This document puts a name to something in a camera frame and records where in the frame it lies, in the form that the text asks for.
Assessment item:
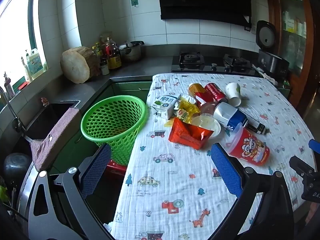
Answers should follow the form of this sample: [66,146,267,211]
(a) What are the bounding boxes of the black rice cooker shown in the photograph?
[255,20,290,80]

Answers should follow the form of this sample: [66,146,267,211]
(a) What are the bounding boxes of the white green milk carton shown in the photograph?
[151,93,182,120]

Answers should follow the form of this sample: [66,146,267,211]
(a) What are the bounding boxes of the red printed plastic cup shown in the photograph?
[226,122,270,167]

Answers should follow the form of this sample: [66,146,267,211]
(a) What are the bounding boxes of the white paper cup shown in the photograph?
[224,82,242,107]

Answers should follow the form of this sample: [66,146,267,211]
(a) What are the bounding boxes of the white rag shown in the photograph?
[262,72,278,86]

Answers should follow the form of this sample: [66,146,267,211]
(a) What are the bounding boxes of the yellow snack packet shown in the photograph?
[164,94,202,127]

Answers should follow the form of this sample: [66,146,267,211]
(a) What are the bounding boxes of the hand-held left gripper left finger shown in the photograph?
[26,144,112,240]

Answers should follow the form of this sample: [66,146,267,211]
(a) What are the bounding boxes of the steel cooking pot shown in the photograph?
[118,41,145,62]

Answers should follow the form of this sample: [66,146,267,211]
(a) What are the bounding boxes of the cooking oil bottle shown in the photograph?
[104,37,122,70]

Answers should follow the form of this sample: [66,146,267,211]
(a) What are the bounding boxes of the steel bowl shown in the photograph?
[3,152,33,180]

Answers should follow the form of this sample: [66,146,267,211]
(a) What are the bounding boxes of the red drink can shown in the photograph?
[204,82,228,103]

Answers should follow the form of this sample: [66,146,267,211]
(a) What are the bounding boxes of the green plastic basket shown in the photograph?
[80,95,147,166]

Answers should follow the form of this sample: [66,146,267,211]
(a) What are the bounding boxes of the kitchen sink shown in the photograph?
[24,100,82,143]

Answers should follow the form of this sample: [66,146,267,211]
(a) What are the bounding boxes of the clear plastic cup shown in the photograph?
[191,113,218,130]

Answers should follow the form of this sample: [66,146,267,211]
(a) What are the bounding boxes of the red plastic stool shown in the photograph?
[106,159,128,173]

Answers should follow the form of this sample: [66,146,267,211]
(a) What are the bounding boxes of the gold drink can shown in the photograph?
[188,83,208,105]

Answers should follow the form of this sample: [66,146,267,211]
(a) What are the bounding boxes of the metal faucet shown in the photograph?
[0,86,27,133]

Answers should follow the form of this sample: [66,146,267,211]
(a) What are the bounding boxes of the white printed blanket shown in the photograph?
[110,73,316,240]

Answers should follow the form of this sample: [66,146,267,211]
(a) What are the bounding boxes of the blue white carton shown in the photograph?
[213,102,249,132]

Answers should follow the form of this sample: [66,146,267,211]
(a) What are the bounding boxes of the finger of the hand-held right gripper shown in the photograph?
[289,156,317,180]
[308,139,320,153]

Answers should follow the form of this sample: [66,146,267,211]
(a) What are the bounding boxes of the wooden glass door cabinet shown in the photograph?
[265,0,320,115]

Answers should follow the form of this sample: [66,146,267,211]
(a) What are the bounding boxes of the black gas stove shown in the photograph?
[171,52,263,77]

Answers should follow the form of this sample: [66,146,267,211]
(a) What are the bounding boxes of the red snack packet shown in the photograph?
[168,117,215,150]

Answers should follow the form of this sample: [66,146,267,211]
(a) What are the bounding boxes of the green cabinet door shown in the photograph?
[110,80,152,100]

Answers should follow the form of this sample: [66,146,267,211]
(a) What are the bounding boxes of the round wooden chopping block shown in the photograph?
[60,46,99,84]

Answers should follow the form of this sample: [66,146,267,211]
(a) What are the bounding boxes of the black cardboard box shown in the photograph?
[244,120,270,135]

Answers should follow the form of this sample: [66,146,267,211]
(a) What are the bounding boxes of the white detergent bottle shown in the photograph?
[26,49,43,79]

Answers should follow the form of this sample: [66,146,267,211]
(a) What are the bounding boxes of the black range hood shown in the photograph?
[156,0,264,27]

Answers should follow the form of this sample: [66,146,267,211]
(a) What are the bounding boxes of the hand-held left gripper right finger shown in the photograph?
[210,143,295,240]

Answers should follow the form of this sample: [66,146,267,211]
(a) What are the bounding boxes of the purple dish cloth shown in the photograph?
[29,107,82,171]

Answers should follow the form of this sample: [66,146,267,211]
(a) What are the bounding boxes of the window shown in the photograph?
[0,0,49,105]

